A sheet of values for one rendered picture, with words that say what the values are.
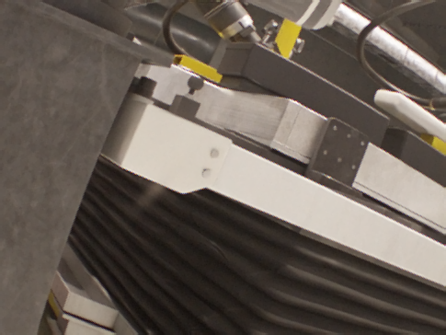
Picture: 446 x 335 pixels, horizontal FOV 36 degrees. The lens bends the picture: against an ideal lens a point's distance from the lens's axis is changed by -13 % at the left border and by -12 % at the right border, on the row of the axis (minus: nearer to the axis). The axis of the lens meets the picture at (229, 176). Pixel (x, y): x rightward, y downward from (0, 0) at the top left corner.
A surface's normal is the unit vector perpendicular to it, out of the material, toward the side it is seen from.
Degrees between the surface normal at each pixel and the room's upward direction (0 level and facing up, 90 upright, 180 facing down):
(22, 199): 90
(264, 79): 90
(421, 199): 90
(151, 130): 90
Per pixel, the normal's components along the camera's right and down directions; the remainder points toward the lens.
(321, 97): 0.39, 0.16
